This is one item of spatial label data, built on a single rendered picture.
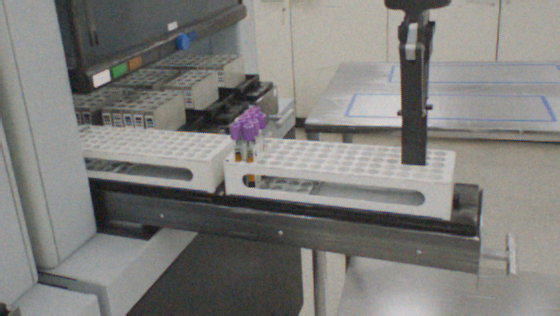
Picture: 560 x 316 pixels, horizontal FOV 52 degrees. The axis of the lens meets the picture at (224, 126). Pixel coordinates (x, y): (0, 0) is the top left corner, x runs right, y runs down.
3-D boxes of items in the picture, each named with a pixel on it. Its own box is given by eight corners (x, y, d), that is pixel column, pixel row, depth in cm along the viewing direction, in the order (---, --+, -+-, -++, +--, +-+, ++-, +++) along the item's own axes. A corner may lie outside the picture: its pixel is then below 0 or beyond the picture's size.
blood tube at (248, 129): (257, 200, 80) (254, 128, 76) (246, 200, 80) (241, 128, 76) (258, 194, 82) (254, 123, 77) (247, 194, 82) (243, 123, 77)
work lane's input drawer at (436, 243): (34, 219, 96) (23, 171, 93) (84, 184, 108) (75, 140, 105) (519, 298, 67) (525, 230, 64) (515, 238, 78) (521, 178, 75)
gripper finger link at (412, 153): (427, 112, 70) (427, 114, 70) (426, 164, 73) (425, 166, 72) (402, 111, 72) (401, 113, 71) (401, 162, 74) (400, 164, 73)
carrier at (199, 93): (211, 98, 125) (208, 71, 123) (219, 98, 124) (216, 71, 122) (185, 115, 115) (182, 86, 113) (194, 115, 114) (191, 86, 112)
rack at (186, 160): (50, 180, 94) (43, 145, 92) (87, 157, 103) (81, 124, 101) (213, 200, 82) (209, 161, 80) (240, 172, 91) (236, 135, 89)
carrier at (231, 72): (238, 79, 138) (236, 54, 136) (246, 79, 137) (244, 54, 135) (217, 93, 128) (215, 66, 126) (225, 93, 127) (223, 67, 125)
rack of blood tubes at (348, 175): (224, 202, 81) (220, 162, 79) (250, 173, 90) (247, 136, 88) (449, 229, 69) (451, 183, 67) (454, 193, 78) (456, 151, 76)
